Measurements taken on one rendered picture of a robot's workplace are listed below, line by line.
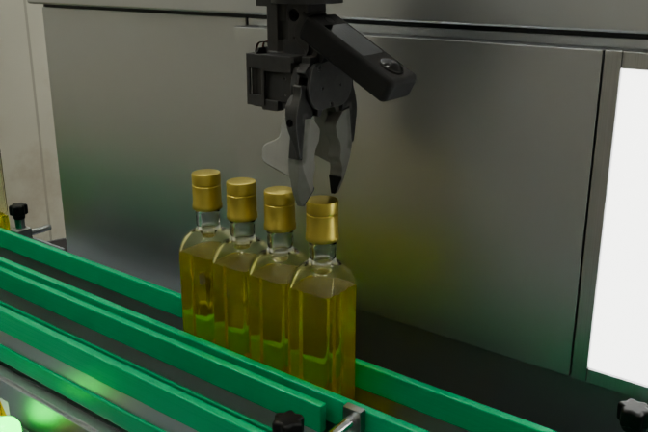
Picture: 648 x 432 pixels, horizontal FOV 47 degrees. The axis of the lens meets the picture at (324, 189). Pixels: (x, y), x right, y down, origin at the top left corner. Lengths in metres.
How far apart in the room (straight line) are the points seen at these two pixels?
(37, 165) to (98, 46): 2.65
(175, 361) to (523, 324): 0.40
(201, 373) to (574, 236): 0.44
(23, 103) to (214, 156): 2.77
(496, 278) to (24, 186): 3.24
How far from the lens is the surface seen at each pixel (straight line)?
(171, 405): 0.84
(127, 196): 1.27
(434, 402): 0.83
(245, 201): 0.84
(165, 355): 0.95
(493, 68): 0.79
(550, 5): 0.77
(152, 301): 1.09
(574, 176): 0.78
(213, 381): 0.90
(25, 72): 3.80
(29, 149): 3.86
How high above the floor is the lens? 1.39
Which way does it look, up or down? 17 degrees down
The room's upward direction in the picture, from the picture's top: straight up
